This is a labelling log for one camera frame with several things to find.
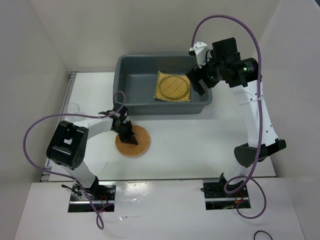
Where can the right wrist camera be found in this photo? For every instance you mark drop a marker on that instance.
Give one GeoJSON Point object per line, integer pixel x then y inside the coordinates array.
{"type": "Point", "coordinates": [223, 48]}

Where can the square bamboo mat tray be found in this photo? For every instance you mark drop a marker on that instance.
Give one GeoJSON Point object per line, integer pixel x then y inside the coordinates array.
{"type": "Point", "coordinates": [158, 96]}

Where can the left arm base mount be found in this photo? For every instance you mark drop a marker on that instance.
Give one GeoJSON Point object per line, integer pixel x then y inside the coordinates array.
{"type": "Point", "coordinates": [104, 200]}

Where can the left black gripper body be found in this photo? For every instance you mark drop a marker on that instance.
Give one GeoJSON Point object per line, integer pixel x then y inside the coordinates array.
{"type": "Point", "coordinates": [124, 127]}

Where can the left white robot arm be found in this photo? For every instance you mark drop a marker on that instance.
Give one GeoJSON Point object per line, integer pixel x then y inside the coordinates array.
{"type": "Point", "coordinates": [68, 145]}

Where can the round orange woven plate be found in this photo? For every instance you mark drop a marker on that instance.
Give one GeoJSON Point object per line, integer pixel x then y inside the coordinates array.
{"type": "Point", "coordinates": [132, 150]}

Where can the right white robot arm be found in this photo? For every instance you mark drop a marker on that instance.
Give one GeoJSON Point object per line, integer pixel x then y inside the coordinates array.
{"type": "Point", "coordinates": [245, 80]}

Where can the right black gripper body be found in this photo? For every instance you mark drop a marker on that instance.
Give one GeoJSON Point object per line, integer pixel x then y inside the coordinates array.
{"type": "Point", "coordinates": [214, 74]}

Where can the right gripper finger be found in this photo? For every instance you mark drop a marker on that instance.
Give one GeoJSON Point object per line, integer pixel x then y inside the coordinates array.
{"type": "Point", "coordinates": [196, 85]}
{"type": "Point", "coordinates": [196, 74]}

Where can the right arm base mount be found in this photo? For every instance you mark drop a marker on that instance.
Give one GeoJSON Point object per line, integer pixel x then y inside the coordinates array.
{"type": "Point", "coordinates": [216, 199]}

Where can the clear plastic cup far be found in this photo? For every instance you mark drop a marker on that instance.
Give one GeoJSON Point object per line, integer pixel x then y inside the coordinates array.
{"type": "Point", "coordinates": [72, 108]}

